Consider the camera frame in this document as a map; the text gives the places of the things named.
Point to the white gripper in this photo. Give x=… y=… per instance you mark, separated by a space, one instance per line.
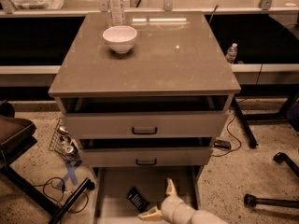
x=168 y=206

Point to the dark blueberry rxbar wrapper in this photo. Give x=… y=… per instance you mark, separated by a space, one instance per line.
x=137 y=200

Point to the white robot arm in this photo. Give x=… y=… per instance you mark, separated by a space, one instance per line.
x=203 y=217

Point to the open bottom drawer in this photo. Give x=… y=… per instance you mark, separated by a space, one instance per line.
x=111 y=205

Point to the grey drawer cabinet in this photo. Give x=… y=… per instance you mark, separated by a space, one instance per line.
x=175 y=65

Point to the clear water bottle on counter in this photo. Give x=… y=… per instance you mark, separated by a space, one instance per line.
x=117 y=12

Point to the black power adapter on floor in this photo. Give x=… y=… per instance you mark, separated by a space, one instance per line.
x=222 y=144

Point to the black roller leg lower right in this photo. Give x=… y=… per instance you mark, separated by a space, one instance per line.
x=252 y=201

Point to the black table leg right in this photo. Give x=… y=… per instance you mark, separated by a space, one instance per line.
x=252 y=141

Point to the black caster leg right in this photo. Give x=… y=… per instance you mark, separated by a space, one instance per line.
x=282 y=157

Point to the dark chair at left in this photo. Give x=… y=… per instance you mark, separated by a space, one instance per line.
x=16 y=135

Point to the small water bottle on ledge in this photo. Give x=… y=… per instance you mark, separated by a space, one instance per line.
x=231 y=53

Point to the white ceramic bowl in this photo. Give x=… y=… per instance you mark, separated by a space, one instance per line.
x=120 y=38

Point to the middle drawer with black handle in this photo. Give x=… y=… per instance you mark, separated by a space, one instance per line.
x=159 y=156

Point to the drawer with black handle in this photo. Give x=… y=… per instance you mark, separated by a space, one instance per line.
x=145 y=125
x=159 y=156

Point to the top drawer with black handle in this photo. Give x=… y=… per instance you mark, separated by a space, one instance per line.
x=145 y=125

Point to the wire basket with cans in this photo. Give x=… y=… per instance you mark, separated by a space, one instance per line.
x=62 y=144

